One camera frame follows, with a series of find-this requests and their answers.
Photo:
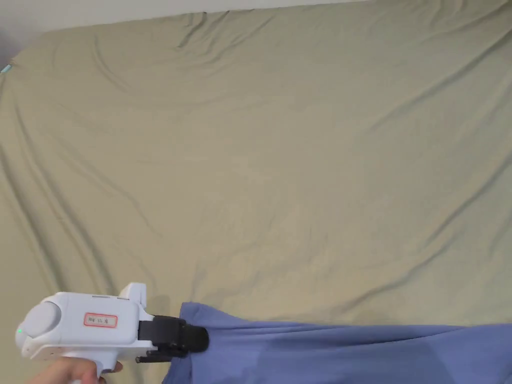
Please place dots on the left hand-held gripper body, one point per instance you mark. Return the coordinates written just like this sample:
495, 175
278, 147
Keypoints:
80, 320

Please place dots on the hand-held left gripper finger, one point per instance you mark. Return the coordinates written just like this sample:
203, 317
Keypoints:
196, 339

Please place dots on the blue garment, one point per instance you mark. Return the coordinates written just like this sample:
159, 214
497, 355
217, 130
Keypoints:
340, 352

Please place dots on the person's left hand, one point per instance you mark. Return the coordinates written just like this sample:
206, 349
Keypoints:
68, 372

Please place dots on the bed with pale green sheet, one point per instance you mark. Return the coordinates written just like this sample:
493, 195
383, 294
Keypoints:
256, 168

